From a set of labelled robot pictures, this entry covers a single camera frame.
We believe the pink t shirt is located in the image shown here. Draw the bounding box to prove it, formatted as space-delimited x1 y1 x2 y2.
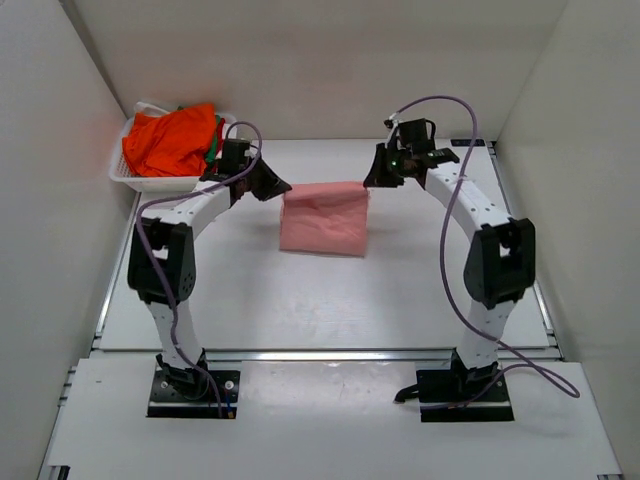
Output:
280 181 369 257

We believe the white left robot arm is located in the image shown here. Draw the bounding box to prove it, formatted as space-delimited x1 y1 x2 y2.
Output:
127 156 292 400

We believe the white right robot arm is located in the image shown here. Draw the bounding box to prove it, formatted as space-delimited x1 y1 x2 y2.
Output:
363 143 536 401

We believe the red garment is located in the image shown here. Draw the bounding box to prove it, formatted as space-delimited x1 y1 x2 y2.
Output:
204 115 226 169

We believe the black label plate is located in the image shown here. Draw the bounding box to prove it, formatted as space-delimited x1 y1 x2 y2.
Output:
450 139 486 148

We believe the orange t shirt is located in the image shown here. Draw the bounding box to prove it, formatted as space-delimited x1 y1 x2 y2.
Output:
122 110 206 177

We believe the white garment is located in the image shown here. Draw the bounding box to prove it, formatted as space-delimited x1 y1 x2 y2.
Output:
133 101 170 118

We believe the white plastic basket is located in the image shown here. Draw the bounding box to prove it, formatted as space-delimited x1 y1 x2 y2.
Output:
109 102 239 194

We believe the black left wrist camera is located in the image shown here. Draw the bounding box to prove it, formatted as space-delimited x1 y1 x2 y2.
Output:
220 138 251 164

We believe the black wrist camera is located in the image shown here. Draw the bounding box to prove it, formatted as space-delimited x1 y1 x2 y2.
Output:
220 138 251 164
398 118 436 150

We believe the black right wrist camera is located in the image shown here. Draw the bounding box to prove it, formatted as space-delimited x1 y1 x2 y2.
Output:
398 118 436 150

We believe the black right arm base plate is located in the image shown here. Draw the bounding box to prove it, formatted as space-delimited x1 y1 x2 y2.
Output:
394 369 515 423

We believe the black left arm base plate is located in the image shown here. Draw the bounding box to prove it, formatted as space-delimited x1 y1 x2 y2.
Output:
147 369 241 420

